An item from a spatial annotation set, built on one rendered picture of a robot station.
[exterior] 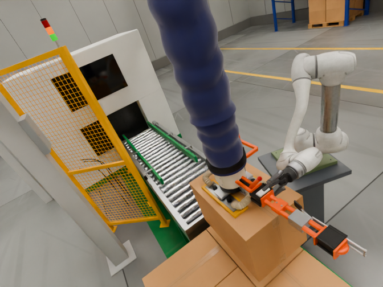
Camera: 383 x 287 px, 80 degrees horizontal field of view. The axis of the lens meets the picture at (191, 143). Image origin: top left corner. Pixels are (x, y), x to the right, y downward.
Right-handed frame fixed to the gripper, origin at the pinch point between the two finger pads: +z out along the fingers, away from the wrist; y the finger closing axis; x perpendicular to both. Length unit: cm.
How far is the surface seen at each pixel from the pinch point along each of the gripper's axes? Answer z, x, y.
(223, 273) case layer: 31, 19, 65
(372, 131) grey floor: -235, 61, 121
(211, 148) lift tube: 9.2, 20.8, -25.9
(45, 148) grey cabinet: 90, 127, -32
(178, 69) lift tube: 10, 24, -67
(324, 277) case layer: -13, -22, 65
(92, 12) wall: -144, 944, -158
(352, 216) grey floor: -101, 9, 120
